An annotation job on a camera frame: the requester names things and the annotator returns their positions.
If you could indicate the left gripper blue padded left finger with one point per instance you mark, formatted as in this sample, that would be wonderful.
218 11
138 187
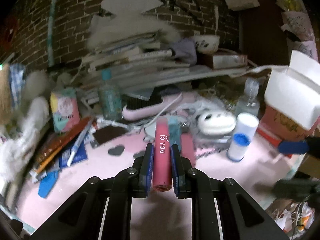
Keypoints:
146 170

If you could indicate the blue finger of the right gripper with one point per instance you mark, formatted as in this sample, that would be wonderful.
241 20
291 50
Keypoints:
293 147

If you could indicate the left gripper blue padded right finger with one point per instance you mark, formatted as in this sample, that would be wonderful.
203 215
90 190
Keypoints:
178 174

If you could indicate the pink lip gloss tube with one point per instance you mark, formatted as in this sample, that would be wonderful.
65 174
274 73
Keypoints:
162 178

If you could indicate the pink rectangular lipstick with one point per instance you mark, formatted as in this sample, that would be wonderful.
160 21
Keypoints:
187 148

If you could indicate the teal spray bottle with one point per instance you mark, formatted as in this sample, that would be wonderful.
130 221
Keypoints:
174 132

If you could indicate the white cylindrical container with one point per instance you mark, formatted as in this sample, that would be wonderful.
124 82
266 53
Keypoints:
247 124

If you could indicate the white bottle blue cap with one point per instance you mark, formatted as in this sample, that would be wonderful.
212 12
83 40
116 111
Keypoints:
238 147

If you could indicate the white open cardboard box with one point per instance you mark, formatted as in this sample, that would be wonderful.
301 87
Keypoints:
294 89

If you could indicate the small black square card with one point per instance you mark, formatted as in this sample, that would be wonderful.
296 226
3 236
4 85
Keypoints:
108 133

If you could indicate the clear bottle with cap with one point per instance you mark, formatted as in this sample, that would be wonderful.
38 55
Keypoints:
248 102

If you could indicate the panda plush pouch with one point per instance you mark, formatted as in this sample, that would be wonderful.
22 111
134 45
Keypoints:
216 122

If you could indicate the pink hair brush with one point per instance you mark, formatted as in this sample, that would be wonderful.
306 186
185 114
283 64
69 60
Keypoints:
136 109

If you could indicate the white blue pen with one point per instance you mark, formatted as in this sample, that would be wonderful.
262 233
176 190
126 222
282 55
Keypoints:
78 142

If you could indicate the teal capped drink bottle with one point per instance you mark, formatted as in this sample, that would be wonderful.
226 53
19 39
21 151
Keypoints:
109 97

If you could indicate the blue plastic tag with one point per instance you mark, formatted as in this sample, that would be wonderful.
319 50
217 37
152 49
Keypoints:
47 183

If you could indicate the orange pencils bundle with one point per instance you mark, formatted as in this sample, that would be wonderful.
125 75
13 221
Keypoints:
54 145

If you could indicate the Kotex pad pack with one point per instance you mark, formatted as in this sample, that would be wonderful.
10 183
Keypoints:
64 108

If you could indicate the stack of books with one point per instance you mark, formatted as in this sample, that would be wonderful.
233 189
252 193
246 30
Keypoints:
145 61

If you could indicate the brown book box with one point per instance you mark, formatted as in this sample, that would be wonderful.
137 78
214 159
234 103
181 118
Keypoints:
225 61

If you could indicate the pink hanging organizer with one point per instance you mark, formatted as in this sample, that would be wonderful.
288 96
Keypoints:
298 28

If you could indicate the purple cloth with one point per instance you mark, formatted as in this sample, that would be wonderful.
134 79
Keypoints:
185 51

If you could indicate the panda ceramic bowl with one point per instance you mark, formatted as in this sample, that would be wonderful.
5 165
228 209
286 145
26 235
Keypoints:
207 44

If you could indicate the plush toy with plaid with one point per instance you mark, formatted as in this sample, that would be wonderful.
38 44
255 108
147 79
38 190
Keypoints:
24 114

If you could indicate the white fluffy fur piece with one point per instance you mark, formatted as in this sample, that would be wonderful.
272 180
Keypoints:
105 30

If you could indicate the white paper on wall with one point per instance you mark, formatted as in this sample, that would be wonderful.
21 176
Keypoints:
119 7

